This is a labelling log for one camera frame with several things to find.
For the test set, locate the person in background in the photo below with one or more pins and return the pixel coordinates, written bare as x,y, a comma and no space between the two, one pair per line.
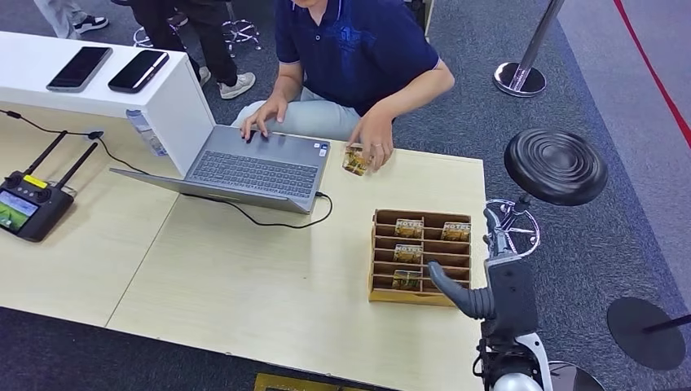
59,13
210,38

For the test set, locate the brown cardboard card holder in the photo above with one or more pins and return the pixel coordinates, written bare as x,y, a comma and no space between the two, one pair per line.
386,296

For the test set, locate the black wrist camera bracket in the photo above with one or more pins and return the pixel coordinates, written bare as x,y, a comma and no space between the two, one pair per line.
515,299

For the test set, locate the clear plastic water bottle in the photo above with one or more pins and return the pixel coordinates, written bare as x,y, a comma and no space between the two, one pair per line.
144,132

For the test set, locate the person's right hand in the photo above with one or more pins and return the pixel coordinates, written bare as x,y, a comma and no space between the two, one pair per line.
264,113

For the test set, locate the black smartphone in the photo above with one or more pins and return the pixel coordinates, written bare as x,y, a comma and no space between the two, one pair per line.
139,71
80,68

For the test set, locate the person's right forearm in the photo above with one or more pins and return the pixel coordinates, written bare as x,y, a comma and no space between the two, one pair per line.
286,83

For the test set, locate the grey laptop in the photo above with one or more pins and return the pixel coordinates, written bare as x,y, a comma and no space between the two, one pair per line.
253,172

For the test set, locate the dark round stanchion base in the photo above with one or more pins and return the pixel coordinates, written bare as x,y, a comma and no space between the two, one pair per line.
583,380

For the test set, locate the chrome stanchion post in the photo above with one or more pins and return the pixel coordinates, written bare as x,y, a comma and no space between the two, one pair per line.
519,80

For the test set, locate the white cabinet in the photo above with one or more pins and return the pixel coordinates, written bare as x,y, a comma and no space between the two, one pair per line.
178,113

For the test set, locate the red barrier belt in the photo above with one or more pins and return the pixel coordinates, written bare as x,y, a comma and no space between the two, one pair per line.
620,6

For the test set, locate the black stanchion base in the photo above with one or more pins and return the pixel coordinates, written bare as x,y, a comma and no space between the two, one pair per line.
637,334

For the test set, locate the black round stool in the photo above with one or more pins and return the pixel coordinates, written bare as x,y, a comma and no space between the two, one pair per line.
556,167

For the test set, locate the chrome stool base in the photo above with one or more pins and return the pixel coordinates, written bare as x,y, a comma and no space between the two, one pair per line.
141,39
240,29

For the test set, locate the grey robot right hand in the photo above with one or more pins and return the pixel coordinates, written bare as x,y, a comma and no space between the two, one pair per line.
464,299

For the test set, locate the person's left forearm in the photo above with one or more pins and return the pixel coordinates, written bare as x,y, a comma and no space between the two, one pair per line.
415,96

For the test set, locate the person's left hand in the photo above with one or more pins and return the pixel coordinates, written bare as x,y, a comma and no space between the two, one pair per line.
375,135

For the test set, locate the black remote controller with screen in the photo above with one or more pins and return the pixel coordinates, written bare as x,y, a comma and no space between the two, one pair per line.
43,208

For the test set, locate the yellow floor plate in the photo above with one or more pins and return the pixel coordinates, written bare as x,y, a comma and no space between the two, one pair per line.
286,384

